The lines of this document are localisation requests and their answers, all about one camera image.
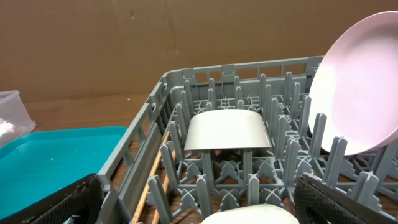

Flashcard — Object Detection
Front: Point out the clear plastic container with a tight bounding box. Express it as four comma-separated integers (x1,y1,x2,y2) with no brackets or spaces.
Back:
1,90,36,147

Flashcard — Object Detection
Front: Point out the pink round plate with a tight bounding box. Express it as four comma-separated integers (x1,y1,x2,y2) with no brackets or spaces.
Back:
309,11,397,156

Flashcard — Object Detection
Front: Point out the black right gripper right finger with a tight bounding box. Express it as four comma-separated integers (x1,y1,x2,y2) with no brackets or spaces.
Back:
294,174,397,224

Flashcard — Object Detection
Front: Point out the grey dishwasher rack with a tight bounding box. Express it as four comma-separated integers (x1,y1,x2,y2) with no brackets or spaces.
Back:
98,56,397,223

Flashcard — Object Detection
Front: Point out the white tissue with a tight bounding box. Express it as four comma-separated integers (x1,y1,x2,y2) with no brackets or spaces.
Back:
0,119,17,144

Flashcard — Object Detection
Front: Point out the teal plastic tray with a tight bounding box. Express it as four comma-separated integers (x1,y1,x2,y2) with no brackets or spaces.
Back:
1,126,127,218

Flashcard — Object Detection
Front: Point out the grey white bowl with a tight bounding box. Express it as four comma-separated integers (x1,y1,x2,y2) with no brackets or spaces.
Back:
184,109,272,151

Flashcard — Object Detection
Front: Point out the cream white cup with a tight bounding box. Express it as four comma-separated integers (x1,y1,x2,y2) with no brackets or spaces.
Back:
201,204,299,224

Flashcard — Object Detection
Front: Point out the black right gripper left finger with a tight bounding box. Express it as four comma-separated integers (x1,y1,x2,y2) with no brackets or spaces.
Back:
1,174,104,224

